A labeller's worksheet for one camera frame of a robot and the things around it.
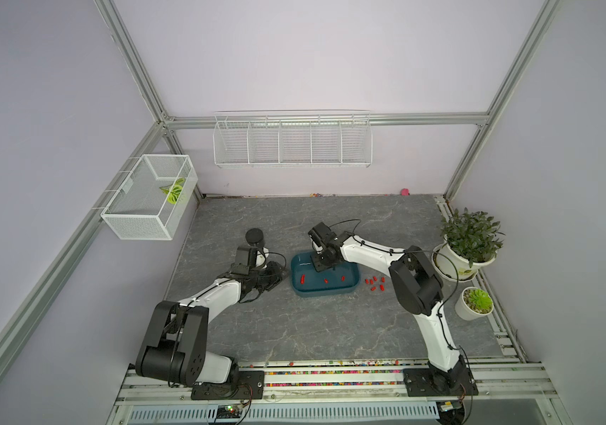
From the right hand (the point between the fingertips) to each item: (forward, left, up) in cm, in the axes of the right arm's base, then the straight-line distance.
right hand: (319, 261), depth 99 cm
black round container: (+10, +25, +3) cm, 27 cm away
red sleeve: (-8, -17, 0) cm, 19 cm away
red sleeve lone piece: (-7, -9, 0) cm, 11 cm away
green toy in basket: (+8, +45, +29) cm, 54 cm away
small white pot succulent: (-20, -46, +8) cm, 51 cm away
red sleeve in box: (-8, -2, 0) cm, 8 cm away
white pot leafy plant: (-3, -48, +18) cm, 51 cm away
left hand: (-9, +10, +6) cm, 15 cm away
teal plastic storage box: (-8, +5, -1) cm, 9 cm away
